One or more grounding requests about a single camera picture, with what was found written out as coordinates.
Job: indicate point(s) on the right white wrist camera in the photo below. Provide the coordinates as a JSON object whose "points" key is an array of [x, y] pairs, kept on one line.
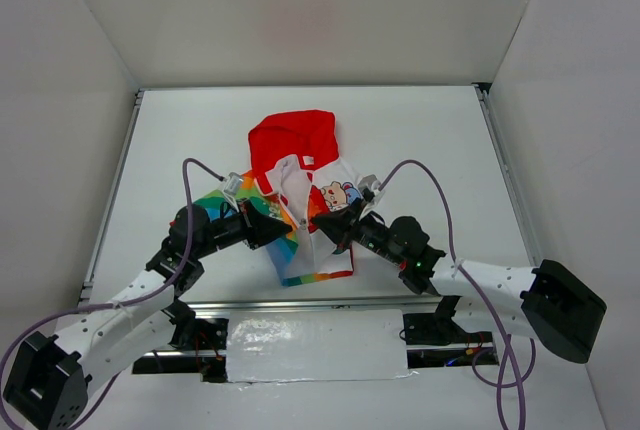
{"points": [[372, 192]]}

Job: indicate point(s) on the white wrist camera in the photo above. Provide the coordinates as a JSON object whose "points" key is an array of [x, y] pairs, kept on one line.
{"points": [[230, 187], [372, 192]]}

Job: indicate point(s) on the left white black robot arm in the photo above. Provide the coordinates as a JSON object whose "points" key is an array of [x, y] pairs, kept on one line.
{"points": [[53, 377]]}

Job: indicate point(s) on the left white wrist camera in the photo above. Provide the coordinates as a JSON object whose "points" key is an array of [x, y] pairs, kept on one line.
{"points": [[230, 187]]}

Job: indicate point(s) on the aluminium table frame rail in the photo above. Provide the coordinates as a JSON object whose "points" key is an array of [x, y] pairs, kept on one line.
{"points": [[518, 203]]}

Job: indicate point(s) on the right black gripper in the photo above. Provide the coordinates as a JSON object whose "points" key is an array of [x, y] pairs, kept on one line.
{"points": [[358, 221]]}

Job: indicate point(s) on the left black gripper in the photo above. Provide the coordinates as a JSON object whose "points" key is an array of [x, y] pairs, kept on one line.
{"points": [[250, 224]]}

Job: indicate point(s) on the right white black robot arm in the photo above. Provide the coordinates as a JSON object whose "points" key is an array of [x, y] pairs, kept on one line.
{"points": [[546, 302]]}

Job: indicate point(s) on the rainbow hooded kids jacket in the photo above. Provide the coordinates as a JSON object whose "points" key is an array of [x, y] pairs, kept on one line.
{"points": [[296, 173]]}

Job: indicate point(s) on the white foil-taped panel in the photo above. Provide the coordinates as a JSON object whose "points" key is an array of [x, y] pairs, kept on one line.
{"points": [[320, 346]]}

